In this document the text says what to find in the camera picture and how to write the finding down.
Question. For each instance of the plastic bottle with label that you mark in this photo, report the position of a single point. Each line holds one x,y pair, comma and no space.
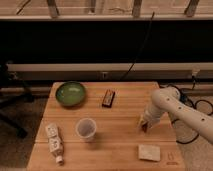
55,143

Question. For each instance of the clear plastic cup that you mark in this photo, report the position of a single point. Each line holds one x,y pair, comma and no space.
86,129

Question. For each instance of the dark rectangular chocolate bar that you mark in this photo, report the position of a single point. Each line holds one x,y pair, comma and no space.
108,98

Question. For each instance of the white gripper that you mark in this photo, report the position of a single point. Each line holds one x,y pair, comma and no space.
145,122

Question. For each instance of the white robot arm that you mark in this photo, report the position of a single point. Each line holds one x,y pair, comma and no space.
168,100

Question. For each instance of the beige sponge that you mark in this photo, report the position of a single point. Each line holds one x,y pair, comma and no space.
149,152

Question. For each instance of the green bowl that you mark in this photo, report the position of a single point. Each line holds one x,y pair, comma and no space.
70,93

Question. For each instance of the white baseboard heater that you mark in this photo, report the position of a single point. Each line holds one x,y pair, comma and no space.
113,71

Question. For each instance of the black office chair base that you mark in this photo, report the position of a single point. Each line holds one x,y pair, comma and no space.
6,79

